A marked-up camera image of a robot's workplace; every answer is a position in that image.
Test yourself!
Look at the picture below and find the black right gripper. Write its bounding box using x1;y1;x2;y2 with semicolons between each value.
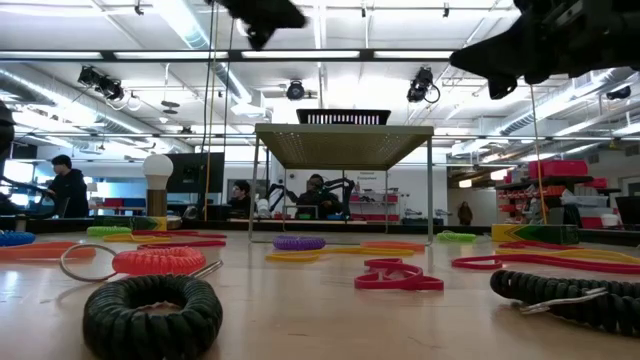
449;0;606;100

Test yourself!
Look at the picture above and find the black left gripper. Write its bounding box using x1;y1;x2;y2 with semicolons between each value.
219;0;307;51

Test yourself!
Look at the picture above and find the black slotted plastic basket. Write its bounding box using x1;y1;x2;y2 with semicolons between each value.
295;108;392;126

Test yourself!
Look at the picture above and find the yellow green crayon box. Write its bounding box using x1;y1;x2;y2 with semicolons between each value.
92;214;169;232
491;223;580;246

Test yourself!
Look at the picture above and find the green coil keychain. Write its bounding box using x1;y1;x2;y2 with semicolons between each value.
436;230;479;245
85;225;133;238

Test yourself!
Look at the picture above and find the yellow rubber band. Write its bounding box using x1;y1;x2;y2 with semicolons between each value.
264;246;416;264
102;233;161;244
494;248;640;266

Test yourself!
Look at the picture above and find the purple coil keychain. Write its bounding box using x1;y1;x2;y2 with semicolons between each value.
272;235;327;252

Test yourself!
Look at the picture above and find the black coil keychain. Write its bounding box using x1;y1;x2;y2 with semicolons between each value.
82;273;225;360
489;268;640;337

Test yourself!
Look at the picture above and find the orange rubber band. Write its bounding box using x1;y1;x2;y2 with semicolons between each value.
0;241;97;261
359;240;427;253

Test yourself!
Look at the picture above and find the blue coil keychain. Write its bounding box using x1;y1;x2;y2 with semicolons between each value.
0;230;37;248

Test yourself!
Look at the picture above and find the black ceiling spotlight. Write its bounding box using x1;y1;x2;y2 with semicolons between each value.
285;79;306;102
406;66;441;105
605;84;633;101
77;64;126;103

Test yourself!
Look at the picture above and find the black overhead light bar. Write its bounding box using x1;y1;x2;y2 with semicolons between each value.
0;48;640;64

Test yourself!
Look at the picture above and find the red storage bin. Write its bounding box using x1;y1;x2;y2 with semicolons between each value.
528;159;590;180

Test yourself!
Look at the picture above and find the dark storage rack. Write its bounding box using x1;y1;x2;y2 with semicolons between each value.
494;174;624;229

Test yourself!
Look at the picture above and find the green perforated metal shelf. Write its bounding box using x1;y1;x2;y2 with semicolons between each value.
248;123;435;246

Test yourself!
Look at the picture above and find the black monitor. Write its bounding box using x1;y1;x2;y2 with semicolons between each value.
166;152;226;195

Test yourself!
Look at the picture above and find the white bulb table lamp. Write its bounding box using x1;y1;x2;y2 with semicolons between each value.
141;153;175;219

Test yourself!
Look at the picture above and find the hanging black cable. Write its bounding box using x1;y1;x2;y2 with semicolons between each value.
199;0;217;156

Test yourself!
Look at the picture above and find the orange coil keychain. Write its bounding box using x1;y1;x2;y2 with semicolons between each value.
58;242;225;284

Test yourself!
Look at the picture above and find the black aluminium table frame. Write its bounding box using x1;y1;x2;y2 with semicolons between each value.
0;215;640;236

